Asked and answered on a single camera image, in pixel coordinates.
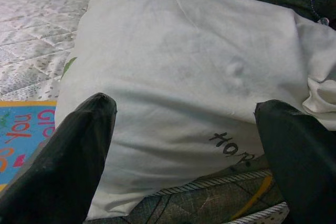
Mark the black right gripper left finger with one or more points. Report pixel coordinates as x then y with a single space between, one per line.
60 171

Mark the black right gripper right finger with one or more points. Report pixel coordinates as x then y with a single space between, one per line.
304 169

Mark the blue children's book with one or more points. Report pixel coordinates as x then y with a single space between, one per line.
26 127

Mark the white pillow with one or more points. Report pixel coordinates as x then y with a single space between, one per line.
183 64

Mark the quilted white mattress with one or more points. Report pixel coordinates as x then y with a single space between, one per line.
31 37

